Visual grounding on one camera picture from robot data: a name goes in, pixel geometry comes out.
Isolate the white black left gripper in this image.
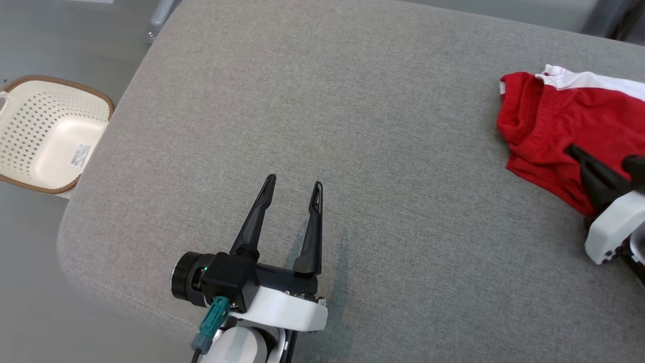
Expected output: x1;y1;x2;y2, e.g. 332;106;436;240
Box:
171;174;329;333

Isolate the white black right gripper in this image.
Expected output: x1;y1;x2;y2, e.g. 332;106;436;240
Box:
565;144;645;266

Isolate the red white lettered jersey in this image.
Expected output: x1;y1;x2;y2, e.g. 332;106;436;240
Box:
496;64;645;218

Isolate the cream perforated laundry basket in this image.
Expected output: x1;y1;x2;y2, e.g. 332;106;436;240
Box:
0;75;115;199

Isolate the black cable with teal plug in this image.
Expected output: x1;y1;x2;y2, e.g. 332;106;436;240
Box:
190;296;231;363

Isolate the grey metal tube frame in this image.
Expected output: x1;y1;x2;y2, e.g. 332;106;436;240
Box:
146;0;183;44

